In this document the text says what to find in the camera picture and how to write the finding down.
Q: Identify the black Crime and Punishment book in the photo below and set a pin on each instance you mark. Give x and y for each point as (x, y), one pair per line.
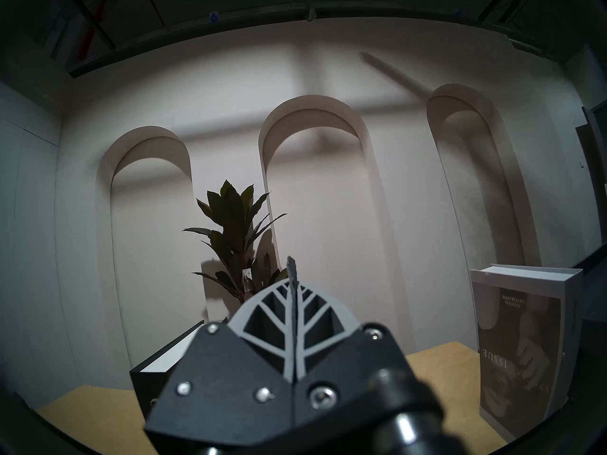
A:
(159, 364)

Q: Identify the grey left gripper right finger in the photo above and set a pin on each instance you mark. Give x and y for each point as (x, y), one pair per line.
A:
(341, 359)

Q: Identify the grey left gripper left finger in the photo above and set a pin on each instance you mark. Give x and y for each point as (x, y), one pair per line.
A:
(227, 378)

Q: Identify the dark green potted plant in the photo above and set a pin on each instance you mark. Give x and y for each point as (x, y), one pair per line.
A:
(234, 212)

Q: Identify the light wooden table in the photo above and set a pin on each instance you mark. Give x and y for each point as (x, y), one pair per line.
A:
(95, 416)

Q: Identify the dark room door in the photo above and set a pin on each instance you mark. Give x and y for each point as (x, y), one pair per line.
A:
(595, 141)

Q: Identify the grey Special Issue book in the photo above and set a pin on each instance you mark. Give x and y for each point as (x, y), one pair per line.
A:
(521, 345)

